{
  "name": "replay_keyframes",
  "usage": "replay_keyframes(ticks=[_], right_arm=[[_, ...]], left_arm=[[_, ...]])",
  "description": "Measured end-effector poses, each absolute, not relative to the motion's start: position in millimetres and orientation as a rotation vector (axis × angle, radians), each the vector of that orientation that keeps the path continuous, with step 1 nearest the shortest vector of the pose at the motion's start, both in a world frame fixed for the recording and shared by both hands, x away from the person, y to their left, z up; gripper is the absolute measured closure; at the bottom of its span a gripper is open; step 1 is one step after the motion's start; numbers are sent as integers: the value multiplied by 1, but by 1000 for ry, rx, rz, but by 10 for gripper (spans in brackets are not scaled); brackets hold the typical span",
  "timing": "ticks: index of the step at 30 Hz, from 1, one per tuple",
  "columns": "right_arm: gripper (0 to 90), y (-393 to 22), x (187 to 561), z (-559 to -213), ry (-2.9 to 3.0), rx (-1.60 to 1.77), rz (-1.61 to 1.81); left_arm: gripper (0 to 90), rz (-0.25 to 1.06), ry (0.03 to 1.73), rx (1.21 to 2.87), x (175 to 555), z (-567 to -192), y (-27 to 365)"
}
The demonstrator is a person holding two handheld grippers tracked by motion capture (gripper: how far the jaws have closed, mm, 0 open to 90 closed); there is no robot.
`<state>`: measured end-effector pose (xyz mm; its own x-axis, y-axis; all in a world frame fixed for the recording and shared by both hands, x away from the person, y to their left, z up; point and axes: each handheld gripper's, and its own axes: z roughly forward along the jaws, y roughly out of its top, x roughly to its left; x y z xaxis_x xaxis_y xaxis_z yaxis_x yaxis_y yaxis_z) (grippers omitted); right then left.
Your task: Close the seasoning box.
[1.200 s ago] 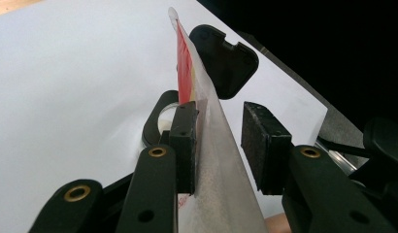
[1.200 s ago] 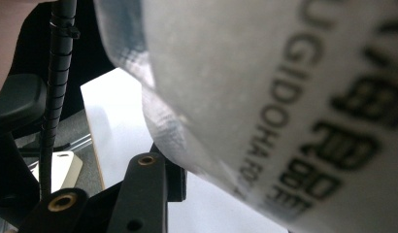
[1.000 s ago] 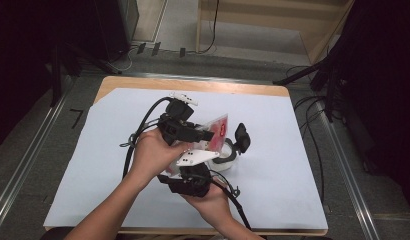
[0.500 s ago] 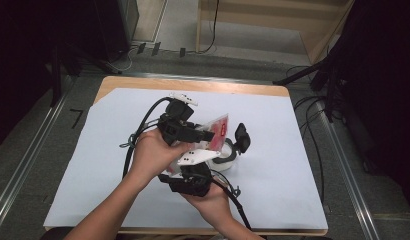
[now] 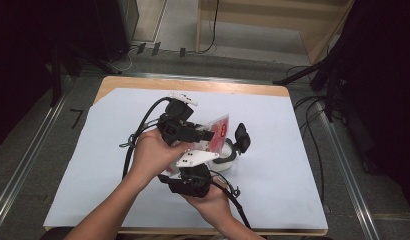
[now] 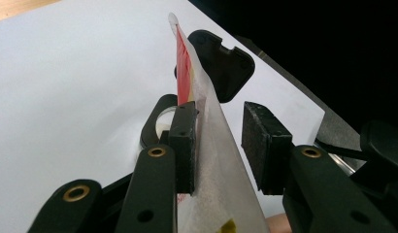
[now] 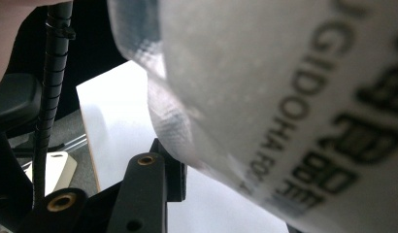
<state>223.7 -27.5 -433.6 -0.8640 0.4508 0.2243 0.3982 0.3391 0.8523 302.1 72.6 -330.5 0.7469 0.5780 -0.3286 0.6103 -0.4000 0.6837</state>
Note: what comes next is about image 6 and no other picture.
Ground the black stand with floor cables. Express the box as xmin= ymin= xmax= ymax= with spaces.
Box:
xmin=348 ymin=119 xmax=398 ymax=195

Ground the black floor cable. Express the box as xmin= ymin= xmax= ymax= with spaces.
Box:
xmin=315 ymin=138 xmax=365 ymax=161

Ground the black curtain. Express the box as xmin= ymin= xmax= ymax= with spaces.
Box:
xmin=190 ymin=0 xmax=398 ymax=130

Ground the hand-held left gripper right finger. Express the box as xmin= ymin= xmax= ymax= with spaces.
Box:
xmin=241 ymin=101 xmax=398 ymax=233

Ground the clear jar with black lid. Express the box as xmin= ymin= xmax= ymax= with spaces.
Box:
xmin=139 ymin=29 xmax=256 ymax=159

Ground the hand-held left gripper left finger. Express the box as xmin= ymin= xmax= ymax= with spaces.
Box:
xmin=114 ymin=100 xmax=200 ymax=233

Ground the red and white refill pouch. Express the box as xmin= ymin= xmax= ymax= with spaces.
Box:
xmin=167 ymin=13 xmax=271 ymax=233

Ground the metal floor rail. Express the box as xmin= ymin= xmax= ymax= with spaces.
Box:
xmin=326 ymin=150 xmax=358 ymax=176

